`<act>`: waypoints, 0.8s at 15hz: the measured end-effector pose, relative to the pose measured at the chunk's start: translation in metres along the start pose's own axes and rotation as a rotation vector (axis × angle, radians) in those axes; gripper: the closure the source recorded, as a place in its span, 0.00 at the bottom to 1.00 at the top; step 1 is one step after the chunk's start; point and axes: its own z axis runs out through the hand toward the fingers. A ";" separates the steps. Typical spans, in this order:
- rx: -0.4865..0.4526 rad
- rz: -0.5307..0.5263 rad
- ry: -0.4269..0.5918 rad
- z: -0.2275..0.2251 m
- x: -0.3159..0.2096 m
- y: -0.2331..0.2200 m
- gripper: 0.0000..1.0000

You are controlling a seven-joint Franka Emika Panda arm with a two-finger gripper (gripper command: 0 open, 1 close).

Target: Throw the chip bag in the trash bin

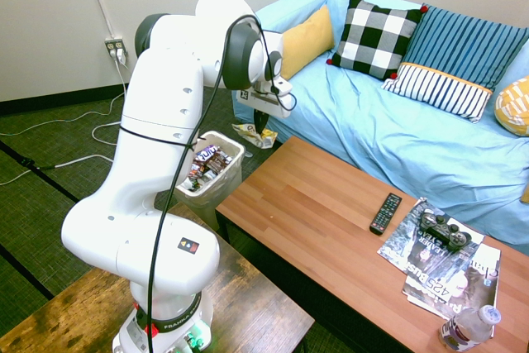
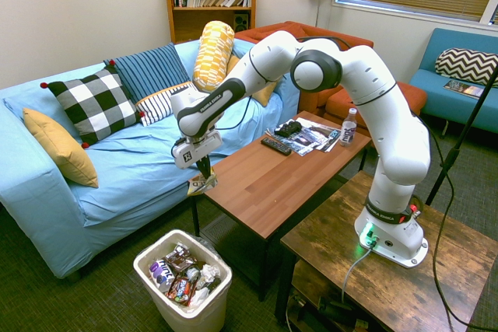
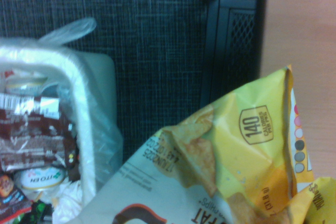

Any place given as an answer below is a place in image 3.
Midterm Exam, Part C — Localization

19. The yellow and white chip bag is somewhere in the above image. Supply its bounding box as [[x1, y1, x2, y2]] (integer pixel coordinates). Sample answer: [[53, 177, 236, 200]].
[[67, 63, 336, 224]]

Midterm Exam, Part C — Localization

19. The grey trash bin with liner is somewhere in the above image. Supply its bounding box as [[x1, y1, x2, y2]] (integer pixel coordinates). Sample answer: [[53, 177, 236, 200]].
[[0, 17, 124, 224]]

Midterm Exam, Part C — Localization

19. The dark brown candy wrapper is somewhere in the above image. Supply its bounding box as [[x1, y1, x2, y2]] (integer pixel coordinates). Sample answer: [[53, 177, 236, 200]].
[[65, 142, 81, 182]]

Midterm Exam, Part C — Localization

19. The brown and silver snack wrapper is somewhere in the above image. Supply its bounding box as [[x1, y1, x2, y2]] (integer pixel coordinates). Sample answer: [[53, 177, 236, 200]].
[[0, 92, 77, 173]]

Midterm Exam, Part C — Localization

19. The white cup with yellow rim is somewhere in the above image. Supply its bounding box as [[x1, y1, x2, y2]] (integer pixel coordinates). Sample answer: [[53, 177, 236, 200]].
[[4, 75, 50, 95]]

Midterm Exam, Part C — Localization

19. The green and black wrapper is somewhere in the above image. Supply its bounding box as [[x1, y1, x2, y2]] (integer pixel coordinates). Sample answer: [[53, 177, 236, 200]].
[[14, 199, 55, 224]]

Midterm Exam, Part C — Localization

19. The orange and black candy wrapper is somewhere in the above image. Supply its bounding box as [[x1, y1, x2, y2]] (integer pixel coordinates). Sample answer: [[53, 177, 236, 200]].
[[0, 173, 33, 221]]

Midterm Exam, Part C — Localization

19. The black metal table frame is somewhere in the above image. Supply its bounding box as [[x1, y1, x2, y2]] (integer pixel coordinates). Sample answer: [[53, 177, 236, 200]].
[[198, 0, 269, 80]]

